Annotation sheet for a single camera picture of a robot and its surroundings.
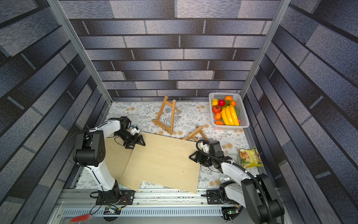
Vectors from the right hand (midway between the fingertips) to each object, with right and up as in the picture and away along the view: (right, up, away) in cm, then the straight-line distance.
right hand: (192, 157), depth 86 cm
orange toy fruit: (+33, +41, +25) cm, 58 cm away
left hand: (-34, +7, +4) cm, 35 cm away
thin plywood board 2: (-48, 0, +1) cm, 48 cm away
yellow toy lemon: (+21, +38, +25) cm, 50 cm away
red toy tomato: (+21, +32, +21) cm, 43 cm away
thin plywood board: (-17, -2, -2) cm, 17 cm away
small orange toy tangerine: (+21, +26, +18) cm, 38 cm away
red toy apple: (+25, +37, +21) cm, 49 cm away
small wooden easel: (-22, +20, +13) cm, 33 cm away
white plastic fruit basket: (+39, +34, +22) cm, 56 cm away
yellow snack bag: (+36, +1, -3) cm, 36 cm away
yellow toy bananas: (+29, +26, +13) cm, 41 cm away
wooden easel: (0, +13, +9) cm, 16 cm away
